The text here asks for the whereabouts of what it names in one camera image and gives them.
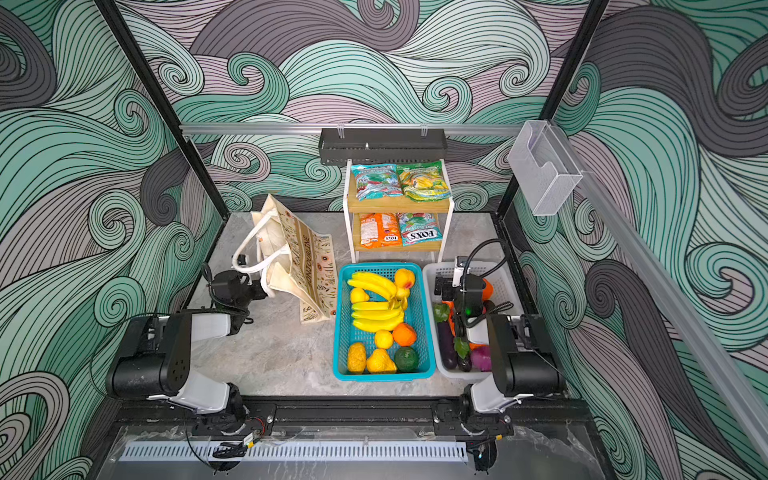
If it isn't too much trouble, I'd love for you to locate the floral canvas tote bag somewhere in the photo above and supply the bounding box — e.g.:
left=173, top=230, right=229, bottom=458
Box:
left=231, top=194, right=338, bottom=323

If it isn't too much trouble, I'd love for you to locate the orange fruit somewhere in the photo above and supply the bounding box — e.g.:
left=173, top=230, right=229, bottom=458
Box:
left=392, top=323, right=418, bottom=347

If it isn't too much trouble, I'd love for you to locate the small yellow lemon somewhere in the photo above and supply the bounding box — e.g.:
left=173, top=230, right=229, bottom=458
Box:
left=349, top=287, right=370, bottom=304

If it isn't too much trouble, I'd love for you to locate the yellow banana bunch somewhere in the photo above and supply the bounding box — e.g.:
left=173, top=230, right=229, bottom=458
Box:
left=347, top=271, right=398, bottom=300
left=351, top=302, right=405, bottom=333

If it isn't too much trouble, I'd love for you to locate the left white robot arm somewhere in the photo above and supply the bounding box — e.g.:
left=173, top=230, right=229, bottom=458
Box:
left=105, top=270, right=267, bottom=421

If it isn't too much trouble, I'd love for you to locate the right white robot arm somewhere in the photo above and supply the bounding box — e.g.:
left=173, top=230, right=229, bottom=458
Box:
left=423, top=257, right=565, bottom=414

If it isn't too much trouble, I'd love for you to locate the green Fox's candy bag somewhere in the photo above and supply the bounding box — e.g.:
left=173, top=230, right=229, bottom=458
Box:
left=397, top=213, right=442, bottom=247

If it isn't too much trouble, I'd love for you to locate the orange candy bag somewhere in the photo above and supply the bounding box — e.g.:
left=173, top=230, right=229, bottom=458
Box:
left=360, top=213, right=402, bottom=249

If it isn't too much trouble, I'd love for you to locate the green-yellow candy bag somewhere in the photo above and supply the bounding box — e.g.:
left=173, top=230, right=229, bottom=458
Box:
left=396, top=161, right=451, bottom=202

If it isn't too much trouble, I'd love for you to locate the blue-red candy bag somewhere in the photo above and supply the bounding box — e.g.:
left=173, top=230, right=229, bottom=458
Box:
left=351, top=164, right=403, bottom=201

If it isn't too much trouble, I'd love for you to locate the orange tomato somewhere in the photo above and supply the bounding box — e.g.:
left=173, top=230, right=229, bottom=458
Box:
left=482, top=279, right=494, bottom=302

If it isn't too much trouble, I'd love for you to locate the white plastic basket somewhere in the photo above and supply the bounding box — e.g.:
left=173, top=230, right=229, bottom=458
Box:
left=422, top=262, right=523, bottom=383

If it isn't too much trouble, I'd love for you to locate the purple red onion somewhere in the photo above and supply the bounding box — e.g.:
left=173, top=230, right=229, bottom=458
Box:
left=470, top=345, right=492, bottom=372

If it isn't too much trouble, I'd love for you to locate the purple eggplant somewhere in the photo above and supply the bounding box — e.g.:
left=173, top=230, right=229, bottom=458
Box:
left=436, top=321, right=458, bottom=370

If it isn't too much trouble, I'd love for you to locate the yellow-red mango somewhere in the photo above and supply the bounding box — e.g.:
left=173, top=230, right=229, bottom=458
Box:
left=394, top=268, right=415, bottom=290

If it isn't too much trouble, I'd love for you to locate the green avocado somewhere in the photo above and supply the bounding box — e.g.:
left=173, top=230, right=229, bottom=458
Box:
left=394, top=346, right=420, bottom=373

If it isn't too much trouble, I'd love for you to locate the yellow pear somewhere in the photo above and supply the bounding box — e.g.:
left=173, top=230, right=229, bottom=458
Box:
left=366, top=349, right=397, bottom=374

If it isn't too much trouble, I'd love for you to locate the teal plastic basket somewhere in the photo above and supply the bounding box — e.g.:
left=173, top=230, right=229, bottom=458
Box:
left=333, top=262, right=436, bottom=383

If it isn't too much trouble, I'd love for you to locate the yellow corn cob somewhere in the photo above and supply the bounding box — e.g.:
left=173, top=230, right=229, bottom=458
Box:
left=347, top=342, right=367, bottom=375

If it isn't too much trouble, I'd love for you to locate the white wooden two-tier shelf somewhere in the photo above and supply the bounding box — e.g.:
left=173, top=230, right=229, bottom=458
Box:
left=342, top=160, right=455, bottom=263

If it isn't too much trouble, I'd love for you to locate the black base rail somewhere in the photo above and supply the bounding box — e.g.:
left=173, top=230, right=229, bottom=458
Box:
left=114, top=396, right=592, bottom=437

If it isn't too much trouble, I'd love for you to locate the clear acrylic wall holder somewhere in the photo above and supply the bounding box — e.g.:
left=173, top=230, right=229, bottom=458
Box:
left=507, top=120, right=583, bottom=216

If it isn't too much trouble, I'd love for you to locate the white slotted cable duct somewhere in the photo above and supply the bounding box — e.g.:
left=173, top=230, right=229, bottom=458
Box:
left=118, top=441, right=468, bottom=463

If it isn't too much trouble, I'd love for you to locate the black metal wall tray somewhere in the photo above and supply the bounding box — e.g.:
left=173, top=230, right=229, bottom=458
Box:
left=318, top=128, right=448, bottom=166

